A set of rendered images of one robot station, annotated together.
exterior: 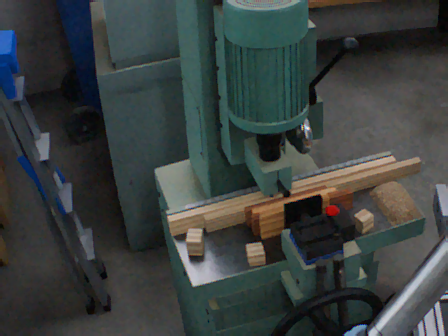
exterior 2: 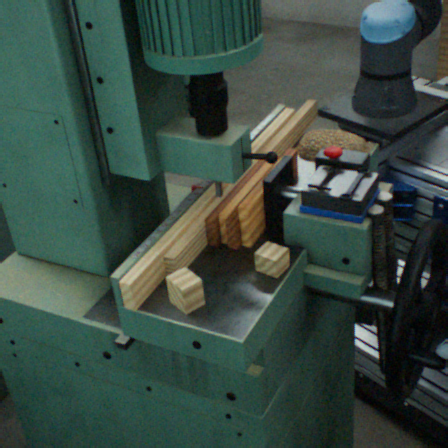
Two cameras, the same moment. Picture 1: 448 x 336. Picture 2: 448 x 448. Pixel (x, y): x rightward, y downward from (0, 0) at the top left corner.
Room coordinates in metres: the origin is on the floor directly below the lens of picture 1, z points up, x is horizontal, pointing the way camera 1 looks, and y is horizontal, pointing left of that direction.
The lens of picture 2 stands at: (0.54, 0.68, 1.58)
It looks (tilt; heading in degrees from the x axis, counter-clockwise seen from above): 34 degrees down; 322
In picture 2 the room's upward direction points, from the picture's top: 6 degrees counter-clockwise
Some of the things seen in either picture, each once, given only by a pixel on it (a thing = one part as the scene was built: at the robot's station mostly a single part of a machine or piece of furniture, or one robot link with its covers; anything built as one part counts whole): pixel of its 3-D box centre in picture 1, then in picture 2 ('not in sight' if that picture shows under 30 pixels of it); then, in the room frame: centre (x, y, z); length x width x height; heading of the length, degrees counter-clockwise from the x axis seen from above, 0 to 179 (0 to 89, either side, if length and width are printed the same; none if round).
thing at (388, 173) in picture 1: (319, 192); (252, 175); (1.40, -0.08, 0.92); 0.58 x 0.02 x 0.04; 111
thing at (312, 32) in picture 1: (295, 46); not in sight; (1.61, -0.03, 1.23); 0.09 x 0.08 x 0.15; 21
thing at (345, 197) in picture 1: (303, 211); (264, 195); (1.32, -0.03, 0.93); 0.25 x 0.02 x 0.05; 111
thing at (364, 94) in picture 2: not in sight; (384, 85); (1.53, -0.62, 0.87); 0.15 x 0.15 x 0.10
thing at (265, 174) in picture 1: (268, 165); (205, 152); (1.37, 0.04, 1.03); 0.14 x 0.07 x 0.09; 21
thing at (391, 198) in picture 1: (395, 197); (331, 141); (1.38, -0.26, 0.92); 0.14 x 0.09 x 0.04; 21
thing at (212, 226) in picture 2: (287, 206); (239, 201); (1.35, 0.00, 0.93); 0.21 x 0.02 x 0.05; 111
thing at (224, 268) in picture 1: (306, 245); (291, 233); (1.27, -0.04, 0.87); 0.61 x 0.30 x 0.06; 111
